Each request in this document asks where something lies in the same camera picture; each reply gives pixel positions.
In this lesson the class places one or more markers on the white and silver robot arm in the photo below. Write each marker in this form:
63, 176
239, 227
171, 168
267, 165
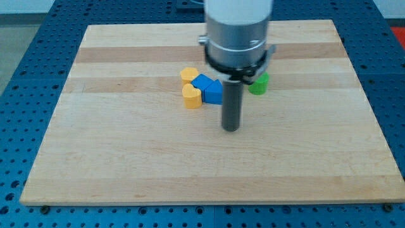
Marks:
236, 39

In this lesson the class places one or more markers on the yellow heart block front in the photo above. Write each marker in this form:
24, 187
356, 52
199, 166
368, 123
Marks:
192, 96

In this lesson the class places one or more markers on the blue triangular block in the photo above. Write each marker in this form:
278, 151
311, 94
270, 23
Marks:
213, 93

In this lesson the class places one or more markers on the blue cube block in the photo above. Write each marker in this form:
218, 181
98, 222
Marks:
202, 82

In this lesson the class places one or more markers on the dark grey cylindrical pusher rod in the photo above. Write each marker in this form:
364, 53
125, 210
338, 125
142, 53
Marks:
231, 105

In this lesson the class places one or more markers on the yellow block rear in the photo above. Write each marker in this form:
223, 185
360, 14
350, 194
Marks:
188, 74

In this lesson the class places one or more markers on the green cylinder block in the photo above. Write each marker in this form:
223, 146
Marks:
260, 86

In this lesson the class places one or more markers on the light wooden board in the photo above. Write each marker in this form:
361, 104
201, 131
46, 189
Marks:
121, 135

